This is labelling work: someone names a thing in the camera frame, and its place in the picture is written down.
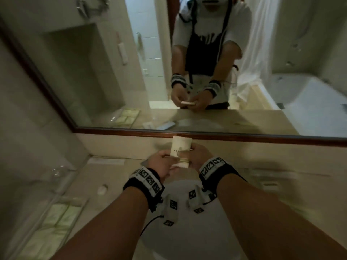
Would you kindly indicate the person's left hand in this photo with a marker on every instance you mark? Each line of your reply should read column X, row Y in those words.
column 161, row 163

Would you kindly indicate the person's right hand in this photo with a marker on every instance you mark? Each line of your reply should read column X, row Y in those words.
column 199, row 157

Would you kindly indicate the striped cream toiletry packet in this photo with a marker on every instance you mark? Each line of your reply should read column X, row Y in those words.
column 181, row 144
column 271, row 186

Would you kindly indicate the small round white soap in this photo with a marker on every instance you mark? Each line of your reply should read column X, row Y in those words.
column 102, row 190

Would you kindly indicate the clear acrylic tray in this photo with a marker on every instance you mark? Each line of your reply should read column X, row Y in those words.
column 78, row 222

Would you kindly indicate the person's right forearm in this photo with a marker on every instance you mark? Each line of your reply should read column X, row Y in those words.
column 271, row 227

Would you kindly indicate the person's left forearm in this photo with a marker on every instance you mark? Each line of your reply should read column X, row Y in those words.
column 108, row 232

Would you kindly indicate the black right wrist band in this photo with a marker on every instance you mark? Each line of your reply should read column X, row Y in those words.
column 219, row 173

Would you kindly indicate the black wrist band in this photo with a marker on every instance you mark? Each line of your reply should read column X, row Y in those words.
column 219, row 173
column 143, row 186

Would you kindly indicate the black left wrist band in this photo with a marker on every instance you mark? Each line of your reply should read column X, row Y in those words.
column 143, row 186

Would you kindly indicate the round white sink basin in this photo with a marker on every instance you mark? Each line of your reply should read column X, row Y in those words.
column 195, row 241

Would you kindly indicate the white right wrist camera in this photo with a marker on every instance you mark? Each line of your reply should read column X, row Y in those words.
column 196, row 199

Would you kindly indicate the wood framed wall mirror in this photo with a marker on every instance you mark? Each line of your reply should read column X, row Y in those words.
column 81, row 78

